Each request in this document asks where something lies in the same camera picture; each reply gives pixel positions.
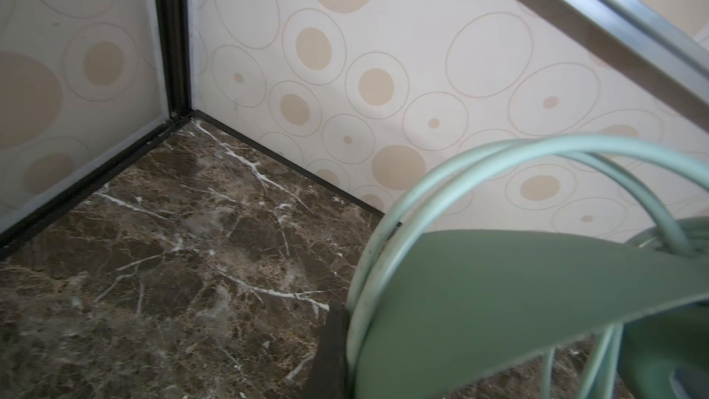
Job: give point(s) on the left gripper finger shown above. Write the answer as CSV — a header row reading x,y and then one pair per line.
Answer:
x,y
328,377

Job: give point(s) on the mint green headphones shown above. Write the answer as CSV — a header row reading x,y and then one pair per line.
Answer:
x,y
430,312

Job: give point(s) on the black vertical frame post left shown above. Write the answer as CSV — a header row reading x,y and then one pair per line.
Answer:
x,y
174,38

